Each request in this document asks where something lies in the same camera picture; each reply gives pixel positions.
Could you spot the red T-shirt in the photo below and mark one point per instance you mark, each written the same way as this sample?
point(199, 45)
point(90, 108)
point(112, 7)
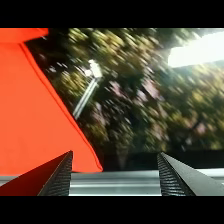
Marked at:
point(30, 113)

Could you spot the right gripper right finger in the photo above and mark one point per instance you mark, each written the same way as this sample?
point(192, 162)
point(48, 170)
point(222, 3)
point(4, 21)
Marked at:
point(186, 180)

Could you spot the silver frame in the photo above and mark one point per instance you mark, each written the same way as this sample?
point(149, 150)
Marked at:
point(115, 183)

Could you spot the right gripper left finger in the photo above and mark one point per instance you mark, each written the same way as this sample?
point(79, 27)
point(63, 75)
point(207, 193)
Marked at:
point(46, 180)

